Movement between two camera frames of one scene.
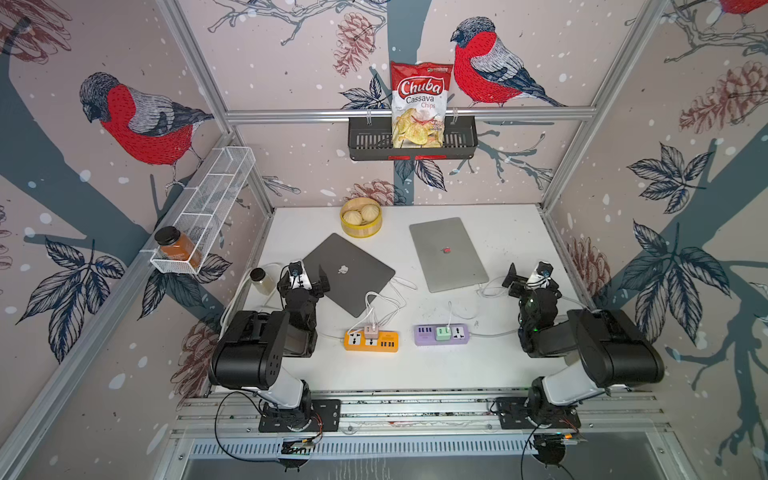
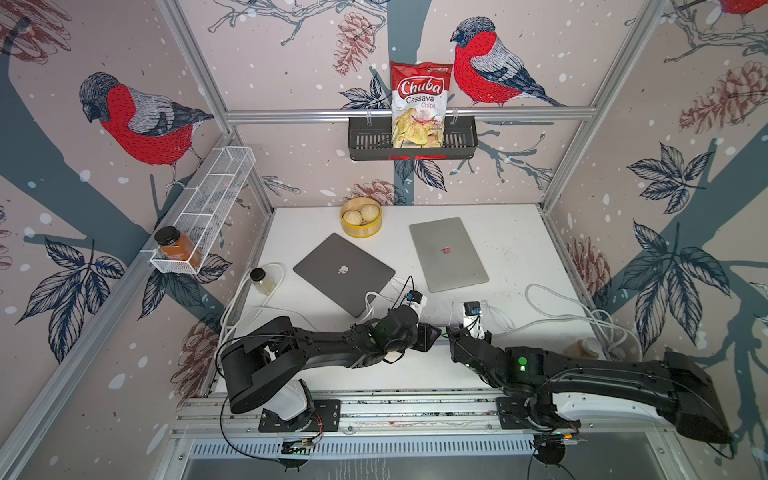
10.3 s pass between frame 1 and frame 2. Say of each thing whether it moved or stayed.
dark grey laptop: stayed
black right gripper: moved
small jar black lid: stayed
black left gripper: moved
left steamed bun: stayed
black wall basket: stayed
